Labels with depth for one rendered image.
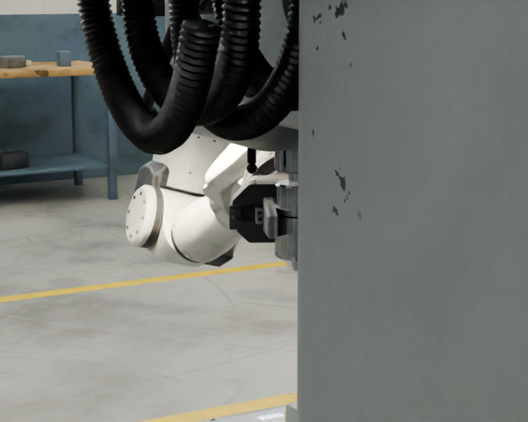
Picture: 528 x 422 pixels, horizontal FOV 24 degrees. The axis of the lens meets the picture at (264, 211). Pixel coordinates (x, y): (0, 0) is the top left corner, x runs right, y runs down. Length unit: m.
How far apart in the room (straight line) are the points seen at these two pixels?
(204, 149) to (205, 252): 0.15
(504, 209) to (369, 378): 0.14
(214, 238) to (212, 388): 3.02
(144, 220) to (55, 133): 7.49
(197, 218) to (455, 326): 0.91
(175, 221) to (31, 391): 3.03
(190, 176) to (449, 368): 1.01
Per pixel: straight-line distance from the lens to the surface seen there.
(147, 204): 1.49
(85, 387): 4.49
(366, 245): 0.59
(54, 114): 8.96
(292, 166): 1.07
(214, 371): 4.61
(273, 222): 1.06
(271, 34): 0.88
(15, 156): 8.07
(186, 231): 1.44
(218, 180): 1.33
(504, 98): 0.50
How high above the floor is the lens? 1.45
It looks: 11 degrees down
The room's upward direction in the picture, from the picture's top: straight up
